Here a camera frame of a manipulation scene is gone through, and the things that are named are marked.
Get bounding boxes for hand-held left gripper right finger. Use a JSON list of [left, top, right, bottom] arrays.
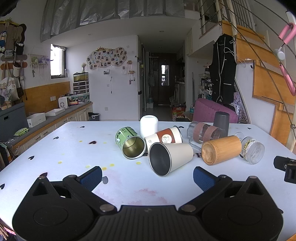
[[179, 166, 276, 214]]

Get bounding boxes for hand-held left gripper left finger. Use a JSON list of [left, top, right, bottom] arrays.
[[23, 166, 117, 213]]

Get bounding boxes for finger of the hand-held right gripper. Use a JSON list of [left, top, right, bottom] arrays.
[[273, 156, 296, 172], [284, 163, 296, 183]]

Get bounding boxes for cream steel cup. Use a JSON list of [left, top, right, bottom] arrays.
[[148, 142, 194, 176]]

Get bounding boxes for glass cup yellow print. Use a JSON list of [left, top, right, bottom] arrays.
[[236, 132, 265, 165]]

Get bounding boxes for bamboo cup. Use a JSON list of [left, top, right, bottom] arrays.
[[201, 136, 242, 166]]

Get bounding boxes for clear glass cup brown bands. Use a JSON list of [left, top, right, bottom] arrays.
[[187, 121, 226, 151]]

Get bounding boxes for green tin cup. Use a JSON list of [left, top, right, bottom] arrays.
[[115, 126, 147, 160]]

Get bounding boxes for brown cartoon print cup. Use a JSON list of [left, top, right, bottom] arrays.
[[144, 126, 183, 154]]

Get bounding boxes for dark grey cup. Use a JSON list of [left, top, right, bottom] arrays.
[[213, 111, 230, 136]]

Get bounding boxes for white cup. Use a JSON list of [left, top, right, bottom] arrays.
[[140, 115, 159, 138]]

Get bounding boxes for kitchen counter cabinets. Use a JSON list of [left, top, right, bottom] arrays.
[[7, 101, 94, 156]]

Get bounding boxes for purple armchair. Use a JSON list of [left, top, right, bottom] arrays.
[[193, 98, 238, 124]]

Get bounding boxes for colourful cardboard box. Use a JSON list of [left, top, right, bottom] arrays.
[[171, 105, 187, 121]]

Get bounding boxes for flat white box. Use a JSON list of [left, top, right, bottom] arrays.
[[45, 108, 65, 117]]

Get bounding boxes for white cardboard box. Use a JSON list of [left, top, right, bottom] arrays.
[[26, 113, 46, 128]]

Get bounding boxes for wooden staircase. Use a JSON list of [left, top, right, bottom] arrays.
[[221, 20, 296, 149]]

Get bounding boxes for washing machine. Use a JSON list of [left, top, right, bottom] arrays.
[[174, 83, 185, 105]]

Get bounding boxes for small drawer unit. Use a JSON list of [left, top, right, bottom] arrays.
[[73, 81, 90, 95]]

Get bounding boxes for grey storage box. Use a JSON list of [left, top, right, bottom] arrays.
[[0, 102, 29, 142]]

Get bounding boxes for fish tank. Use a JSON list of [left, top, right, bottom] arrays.
[[73, 72, 89, 82]]

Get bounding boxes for pink clip hanger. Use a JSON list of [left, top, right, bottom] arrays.
[[274, 23, 296, 96]]

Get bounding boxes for dark entrance door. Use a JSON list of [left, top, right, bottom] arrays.
[[158, 53, 176, 105]]

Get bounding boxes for black jacket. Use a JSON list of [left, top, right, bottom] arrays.
[[209, 34, 237, 104]]

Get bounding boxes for cloud-shaped photo board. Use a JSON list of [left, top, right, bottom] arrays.
[[86, 46, 128, 70]]

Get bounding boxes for window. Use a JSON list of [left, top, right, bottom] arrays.
[[50, 44, 67, 79]]

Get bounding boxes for printed tote bag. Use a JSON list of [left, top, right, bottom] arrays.
[[0, 77, 19, 102]]

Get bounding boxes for metal stair railing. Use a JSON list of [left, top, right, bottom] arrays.
[[199, 0, 296, 149]]

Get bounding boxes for grey curtain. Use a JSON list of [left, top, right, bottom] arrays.
[[41, 0, 185, 43]]

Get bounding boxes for macrame wall shelf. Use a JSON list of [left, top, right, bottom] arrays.
[[28, 47, 51, 77]]

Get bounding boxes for wooden wall peg board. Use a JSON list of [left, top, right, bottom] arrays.
[[0, 19, 27, 70]]

